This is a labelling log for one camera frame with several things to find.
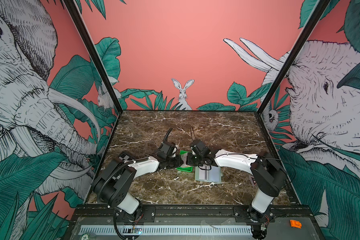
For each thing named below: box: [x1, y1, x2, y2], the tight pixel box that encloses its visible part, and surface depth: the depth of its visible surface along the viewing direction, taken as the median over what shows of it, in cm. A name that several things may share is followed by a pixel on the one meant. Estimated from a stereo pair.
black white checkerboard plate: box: [118, 152, 133, 161], surface depth 92 cm
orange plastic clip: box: [289, 219, 302, 229], surface depth 72 cm
